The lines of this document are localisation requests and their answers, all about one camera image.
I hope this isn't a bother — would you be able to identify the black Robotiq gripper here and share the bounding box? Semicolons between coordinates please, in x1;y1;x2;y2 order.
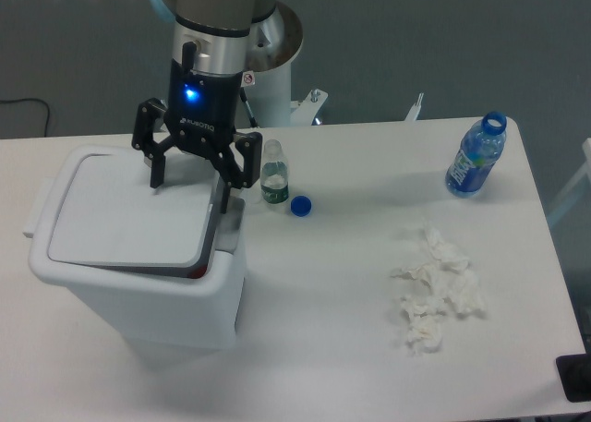
131;60;263;214

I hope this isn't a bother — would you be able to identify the white trash can lid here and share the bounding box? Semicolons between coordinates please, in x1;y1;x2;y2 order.
48;151;223;278

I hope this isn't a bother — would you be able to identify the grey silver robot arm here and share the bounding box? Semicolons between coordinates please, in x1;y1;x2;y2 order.
131;0;274;212

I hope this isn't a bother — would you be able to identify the blue bottle cap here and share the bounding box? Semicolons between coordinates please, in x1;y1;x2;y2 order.
290;195;312;217

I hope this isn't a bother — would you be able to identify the white trash can body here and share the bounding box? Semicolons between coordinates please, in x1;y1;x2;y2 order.
29;145;247;349

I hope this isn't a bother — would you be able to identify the clear small plastic bottle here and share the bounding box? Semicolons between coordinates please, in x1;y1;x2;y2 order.
260;139;289;205

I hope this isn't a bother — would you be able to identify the red object inside bin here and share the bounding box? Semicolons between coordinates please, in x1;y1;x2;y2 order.
188;266;207;279

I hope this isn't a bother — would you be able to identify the blue plastic drink bottle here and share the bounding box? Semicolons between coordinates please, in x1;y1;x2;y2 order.
445;111;507;198

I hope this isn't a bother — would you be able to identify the crumpled white tissue pile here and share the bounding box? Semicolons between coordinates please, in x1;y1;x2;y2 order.
391;222;488;355

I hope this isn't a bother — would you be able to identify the black device at edge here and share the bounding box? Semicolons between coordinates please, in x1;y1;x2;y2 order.
556;354;590;403

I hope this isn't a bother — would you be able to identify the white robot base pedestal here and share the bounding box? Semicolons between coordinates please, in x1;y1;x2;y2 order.
236;2;328;128

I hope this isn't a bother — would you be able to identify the black floor cable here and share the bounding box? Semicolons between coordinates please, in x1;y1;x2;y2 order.
0;98;51;139

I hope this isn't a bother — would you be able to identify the white chair frame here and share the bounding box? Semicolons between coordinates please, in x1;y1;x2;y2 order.
547;138;590;229

